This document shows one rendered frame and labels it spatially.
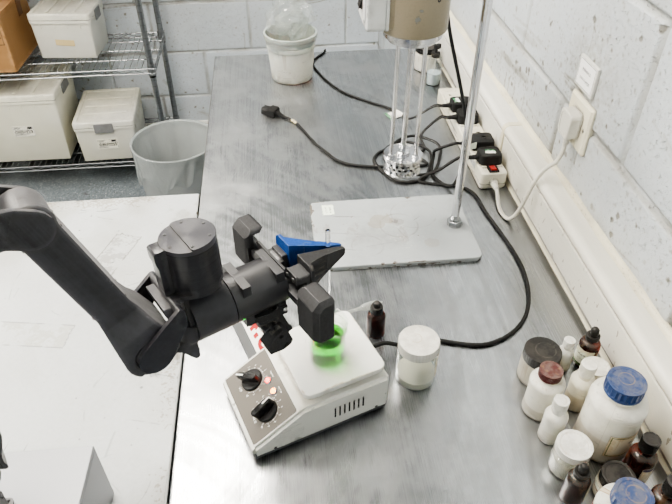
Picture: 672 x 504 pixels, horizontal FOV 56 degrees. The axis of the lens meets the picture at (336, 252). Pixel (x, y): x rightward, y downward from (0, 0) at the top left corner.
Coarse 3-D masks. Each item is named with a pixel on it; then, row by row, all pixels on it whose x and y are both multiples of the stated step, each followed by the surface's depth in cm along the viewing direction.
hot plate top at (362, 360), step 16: (352, 320) 90; (304, 336) 88; (352, 336) 88; (288, 352) 86; (304, 352) 86; (352, 352) 86; (368, 352) 86; (288, 368) 84; (304, 368) 83; (352, 368) 83; (368, 368) 83; (304, 384) 81; (320, 384) 81; (336, 384) 81
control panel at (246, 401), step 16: (240, 368) 89; (256, 368) 88; (272, 368) 86; (240, 384) 87; (272, 384) 85; (240, 400) 86; (256, 400) 85; (288, 400) 82; (288, 416) 81; (256, 432) 82
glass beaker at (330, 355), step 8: (336, 312) 82; (344, 312) 81; (336, 320) 83; (344, 320) 81; (344, 328) 82; (336, 336) 78; (344, 336) 80; (312, 344) 81; (320, 344) 80; (328, 344) 79; (336, 344) 80; (344, 344) 81; (312, 352) 82; (320, 352) 81; (328, 352) 80; (336, 352) 81; (344, 352) 82; (312, 360) 83; (320, 360) 82; (328, 360) 81; (336, 360) 82; (344, 360) 84; (320, 368) 83; (328, 368) 82; (336, 368) 83
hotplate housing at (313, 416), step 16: (224, 384) 89; (288, 384) 84; (352, 384) 84; (368, 384) 84; (384, 384) 85; (304, 400) 82; (320, 400) 82; (336, 400) 82; (352, 400) 84; (368, 400) 86; (384, 400) 88; (240, 416) 85; (304, 416) 81; (320, 416) 83; (336, 416) 85; (352, 416) 86; (272, 432) 81; (288, 432) 82; (304, 432) 83; (256, 448) 81; (272, 448) 82
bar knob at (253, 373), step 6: (240, 372) 86; (246, 372) 86; (252, 372) 87; (258, 372) 87; (240, 378) 86; (246, 378) 85; (252, 378) 85; (258, 378) 86; (246, 384) 86; (252, 384) 86; (258, 384) 86
